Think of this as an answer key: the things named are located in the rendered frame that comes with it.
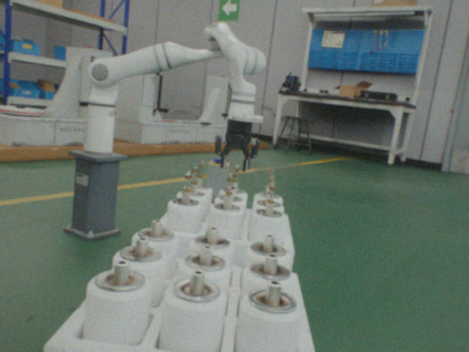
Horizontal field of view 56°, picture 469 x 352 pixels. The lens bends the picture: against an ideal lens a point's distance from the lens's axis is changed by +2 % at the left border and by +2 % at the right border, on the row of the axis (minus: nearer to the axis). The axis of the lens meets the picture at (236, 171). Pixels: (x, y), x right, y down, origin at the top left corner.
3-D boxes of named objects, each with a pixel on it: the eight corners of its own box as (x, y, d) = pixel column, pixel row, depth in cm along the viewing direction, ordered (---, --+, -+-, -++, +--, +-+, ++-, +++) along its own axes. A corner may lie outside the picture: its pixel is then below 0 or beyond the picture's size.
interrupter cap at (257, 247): (249, 254, 86) (250, 251, 86) (250, 243, 94) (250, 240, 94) (287, 259, 86) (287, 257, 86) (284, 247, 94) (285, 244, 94)
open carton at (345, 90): (344, 98, 592) (347, 81, 589) (371, 101, 564) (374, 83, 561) (332, 97, 572) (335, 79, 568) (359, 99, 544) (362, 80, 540)
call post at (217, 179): (198, 245, 162) (208, 163, 157) (201, 239, 169) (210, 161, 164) (218, 248, 162) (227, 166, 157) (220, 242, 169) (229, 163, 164)
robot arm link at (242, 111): (234, 120, 120) (236, 98, 119) (222, 117, 131) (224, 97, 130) (264, 124, 123) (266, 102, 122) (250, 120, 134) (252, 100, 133)
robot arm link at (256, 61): (271, 55, 124) (255, 44, 135) (242, 50, 121) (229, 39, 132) (265, 79, 127) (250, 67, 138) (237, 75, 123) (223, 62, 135)
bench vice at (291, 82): (291, 93, 591) (294, 75, 587) (303, 94, 582) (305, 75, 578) (277, 90, 557) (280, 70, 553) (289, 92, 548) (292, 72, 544)
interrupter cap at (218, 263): (180, 269, 75) (181, 265, 75) (187, 254, 83) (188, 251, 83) (223, 275, 75) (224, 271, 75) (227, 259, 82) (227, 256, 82)
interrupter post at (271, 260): (263, 275, 77) (265, 257, 77) (262, 270, 80) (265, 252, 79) (276, 276, 77) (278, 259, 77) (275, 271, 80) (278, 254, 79)
